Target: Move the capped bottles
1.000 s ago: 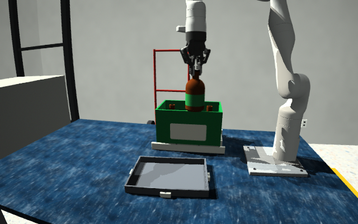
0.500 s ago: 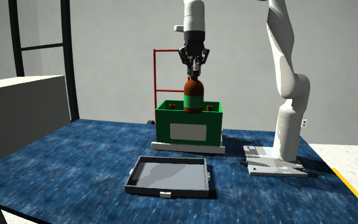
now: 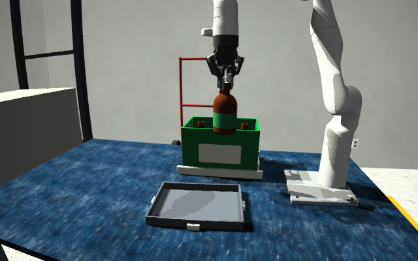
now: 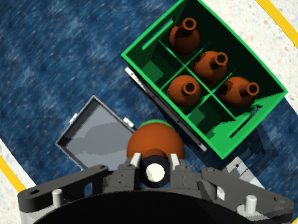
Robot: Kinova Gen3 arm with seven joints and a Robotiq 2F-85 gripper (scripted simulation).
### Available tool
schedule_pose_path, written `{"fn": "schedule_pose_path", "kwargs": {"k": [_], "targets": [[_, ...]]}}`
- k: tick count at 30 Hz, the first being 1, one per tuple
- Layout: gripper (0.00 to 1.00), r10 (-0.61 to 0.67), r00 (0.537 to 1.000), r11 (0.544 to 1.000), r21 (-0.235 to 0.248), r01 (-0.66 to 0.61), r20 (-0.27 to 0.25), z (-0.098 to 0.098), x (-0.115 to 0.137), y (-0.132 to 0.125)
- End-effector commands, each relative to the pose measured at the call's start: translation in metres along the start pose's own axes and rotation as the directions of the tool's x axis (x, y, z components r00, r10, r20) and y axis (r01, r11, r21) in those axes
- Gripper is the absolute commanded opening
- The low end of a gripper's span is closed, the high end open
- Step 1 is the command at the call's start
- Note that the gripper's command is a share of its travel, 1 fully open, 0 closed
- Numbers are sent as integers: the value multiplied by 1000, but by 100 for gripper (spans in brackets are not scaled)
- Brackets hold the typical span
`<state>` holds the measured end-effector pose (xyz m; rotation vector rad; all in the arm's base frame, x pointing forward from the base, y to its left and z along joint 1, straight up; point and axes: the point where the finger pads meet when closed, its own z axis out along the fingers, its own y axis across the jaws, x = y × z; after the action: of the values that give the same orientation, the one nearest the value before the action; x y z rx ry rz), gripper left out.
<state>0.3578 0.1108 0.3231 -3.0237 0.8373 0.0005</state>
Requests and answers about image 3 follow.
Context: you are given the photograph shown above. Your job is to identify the brown bottle with green band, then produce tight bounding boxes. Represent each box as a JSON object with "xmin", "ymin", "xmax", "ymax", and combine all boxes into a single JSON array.
[{"xmin": 213, "ymin": 82, "xmax": 237, "ymax": 135}]

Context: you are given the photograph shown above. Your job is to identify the green crate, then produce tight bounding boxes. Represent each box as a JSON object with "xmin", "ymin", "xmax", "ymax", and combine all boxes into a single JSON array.
[{"xmin": 181, "ymin": 116, "xmax": 260, "ymax": 170}]

